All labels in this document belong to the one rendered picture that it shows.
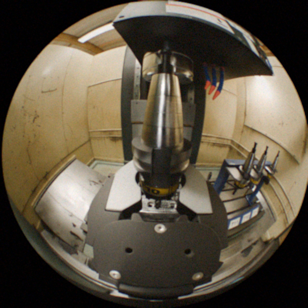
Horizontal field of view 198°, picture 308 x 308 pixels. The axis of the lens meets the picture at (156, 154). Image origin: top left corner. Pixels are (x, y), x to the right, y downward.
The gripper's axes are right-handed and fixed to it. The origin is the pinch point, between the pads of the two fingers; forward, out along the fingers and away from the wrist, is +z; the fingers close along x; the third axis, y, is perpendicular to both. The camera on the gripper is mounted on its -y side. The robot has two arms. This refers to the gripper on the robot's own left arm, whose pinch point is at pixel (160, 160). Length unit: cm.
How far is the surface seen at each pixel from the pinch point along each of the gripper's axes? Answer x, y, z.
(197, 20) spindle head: 6.2, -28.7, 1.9
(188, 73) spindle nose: 6.8, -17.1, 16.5
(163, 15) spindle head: -0.4, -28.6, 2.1
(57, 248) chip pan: -71, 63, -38
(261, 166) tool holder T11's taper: 39.5, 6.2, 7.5
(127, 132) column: -27, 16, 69
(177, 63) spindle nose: 3.3, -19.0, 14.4
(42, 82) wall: -99, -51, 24
